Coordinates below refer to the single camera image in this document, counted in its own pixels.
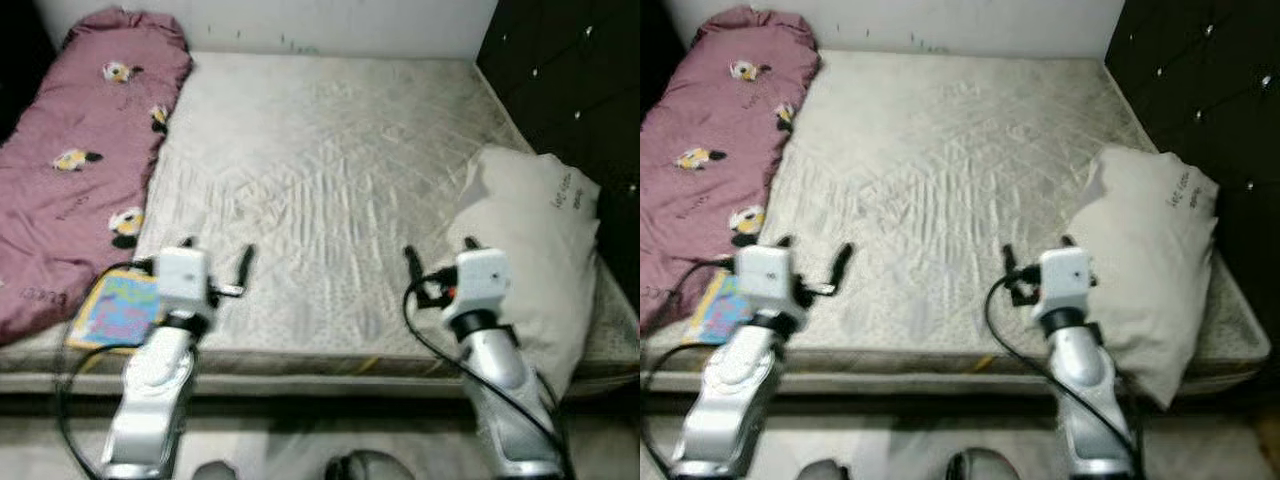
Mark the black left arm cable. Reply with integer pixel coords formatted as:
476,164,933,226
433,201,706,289
55,258,161,473
640,257,742,473

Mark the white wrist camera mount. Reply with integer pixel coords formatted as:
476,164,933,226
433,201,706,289
735,245,800,317
155,247,214,317
442,250,512,321
1030,247,1094,319

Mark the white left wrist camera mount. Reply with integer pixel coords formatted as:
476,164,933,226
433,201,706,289
155,247,214,317
735,245,800,317

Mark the pink cartoon print blanket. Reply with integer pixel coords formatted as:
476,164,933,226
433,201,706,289
0,8,194,347
640,5,822,337

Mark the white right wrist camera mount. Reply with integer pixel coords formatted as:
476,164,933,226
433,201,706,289
1030,247,1094,319
442,250,512,321

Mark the grey right robot leg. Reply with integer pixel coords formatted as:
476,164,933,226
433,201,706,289
325,450,412,480
945,450,1032,480

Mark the white pillow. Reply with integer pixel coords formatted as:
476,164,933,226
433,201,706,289
445,148,604,402
1062,145,1222,410

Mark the colourful children's book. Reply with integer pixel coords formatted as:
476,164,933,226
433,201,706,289
690,268,752,347
65,268,167,354

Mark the black tufted headboard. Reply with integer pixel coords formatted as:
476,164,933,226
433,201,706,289
1105,0,1280,333
475,0,641,293

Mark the grey patterned mattress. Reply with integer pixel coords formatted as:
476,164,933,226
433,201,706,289
645,48,1272,387
0,50,641,397

